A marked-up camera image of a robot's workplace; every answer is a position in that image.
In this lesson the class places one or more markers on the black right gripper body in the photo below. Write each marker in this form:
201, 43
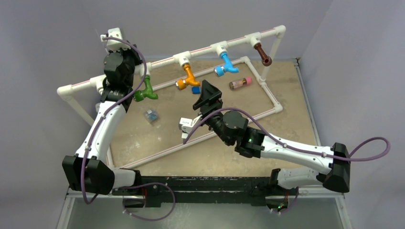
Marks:
211, 108

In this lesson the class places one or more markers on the orange faucet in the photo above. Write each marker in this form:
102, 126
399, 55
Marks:
189, 80

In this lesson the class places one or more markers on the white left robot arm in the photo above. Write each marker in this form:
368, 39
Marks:
87, 169

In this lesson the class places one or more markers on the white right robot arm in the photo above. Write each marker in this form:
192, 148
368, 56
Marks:
329, 163

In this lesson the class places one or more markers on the small blue cap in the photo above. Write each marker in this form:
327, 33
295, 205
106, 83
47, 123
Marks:
196, 90

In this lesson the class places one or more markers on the blue faucet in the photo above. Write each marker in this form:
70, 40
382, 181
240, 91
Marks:
227, 67

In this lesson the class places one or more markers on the brown pink-capped tube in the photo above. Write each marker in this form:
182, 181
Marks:
234, 85

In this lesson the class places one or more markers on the clear blue plastic packet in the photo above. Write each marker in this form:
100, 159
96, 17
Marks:
151, 115

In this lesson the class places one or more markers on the green faucet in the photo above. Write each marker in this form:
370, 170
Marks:
147, 92

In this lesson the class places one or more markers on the brown faucet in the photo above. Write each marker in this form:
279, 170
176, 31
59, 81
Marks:
266, 60

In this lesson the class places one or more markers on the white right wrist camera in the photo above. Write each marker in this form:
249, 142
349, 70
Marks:
186, 125

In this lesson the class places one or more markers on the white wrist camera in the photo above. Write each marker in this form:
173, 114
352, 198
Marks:
112, 40
186, 125

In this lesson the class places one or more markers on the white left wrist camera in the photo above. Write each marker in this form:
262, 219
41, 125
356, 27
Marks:
112, 40

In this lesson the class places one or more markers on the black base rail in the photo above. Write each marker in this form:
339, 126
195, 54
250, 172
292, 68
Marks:
255, 191

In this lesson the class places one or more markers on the white PVC pipe frame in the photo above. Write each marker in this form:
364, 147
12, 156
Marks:
163, 77

